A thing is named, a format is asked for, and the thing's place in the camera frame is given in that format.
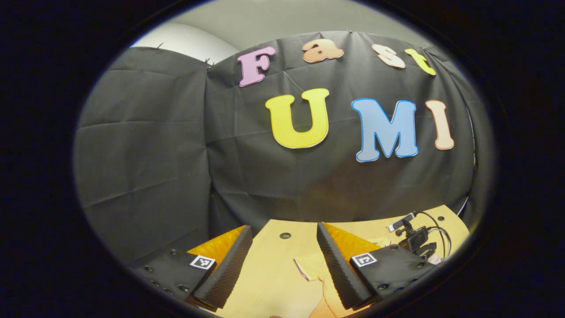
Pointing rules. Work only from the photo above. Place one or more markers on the black backdrop cloth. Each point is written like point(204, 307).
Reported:
point(265, 176)

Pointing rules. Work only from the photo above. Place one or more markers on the orange T-shirt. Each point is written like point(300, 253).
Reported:
point(313, 268)

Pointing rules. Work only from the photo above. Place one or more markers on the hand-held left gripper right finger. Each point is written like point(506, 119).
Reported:
point(337, 269)

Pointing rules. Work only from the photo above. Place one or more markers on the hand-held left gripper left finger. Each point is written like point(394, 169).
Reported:
point(229, 269)

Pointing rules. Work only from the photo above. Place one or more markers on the black camera on stand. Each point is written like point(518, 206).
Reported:
point(417, 240)

